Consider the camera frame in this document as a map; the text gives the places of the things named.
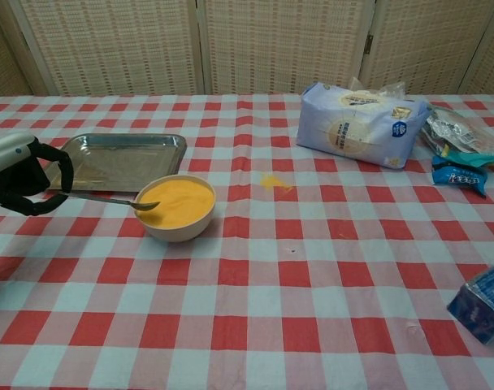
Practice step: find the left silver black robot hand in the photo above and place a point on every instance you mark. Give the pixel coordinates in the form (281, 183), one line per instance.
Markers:
(15, 178)

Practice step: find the metal spoon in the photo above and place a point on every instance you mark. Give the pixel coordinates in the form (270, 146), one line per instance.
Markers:
(147, 206)

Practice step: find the rectangular stainless steel tray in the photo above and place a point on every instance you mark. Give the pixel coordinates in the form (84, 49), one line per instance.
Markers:
(125, 158)

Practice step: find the bowl of yellow powder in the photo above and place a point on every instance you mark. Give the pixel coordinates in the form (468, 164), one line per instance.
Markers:
(182, 215)

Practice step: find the yellow powder spill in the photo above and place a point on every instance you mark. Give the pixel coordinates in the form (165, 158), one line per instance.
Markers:
(271, 181)

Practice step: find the red white checkered tablecloth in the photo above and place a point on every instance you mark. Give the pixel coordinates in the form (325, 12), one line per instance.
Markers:
(247, 292)

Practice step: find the beige woven folding screen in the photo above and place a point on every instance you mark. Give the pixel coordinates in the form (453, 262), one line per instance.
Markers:
(271, 44)

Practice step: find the light purple food bag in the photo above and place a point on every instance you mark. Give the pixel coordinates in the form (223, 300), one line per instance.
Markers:
(352, 130)

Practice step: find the clear beige bread packet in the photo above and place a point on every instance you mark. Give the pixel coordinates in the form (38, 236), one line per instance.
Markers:
(358, 85)

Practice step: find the teal clear snack bag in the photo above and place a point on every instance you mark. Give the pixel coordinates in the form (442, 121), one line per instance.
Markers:
(454, 130)

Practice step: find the small blue snack packet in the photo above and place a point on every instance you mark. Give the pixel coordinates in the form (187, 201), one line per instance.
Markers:
(458, 177)

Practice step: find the long blue biscuit package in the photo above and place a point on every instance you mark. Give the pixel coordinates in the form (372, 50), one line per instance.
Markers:
(482, 308)

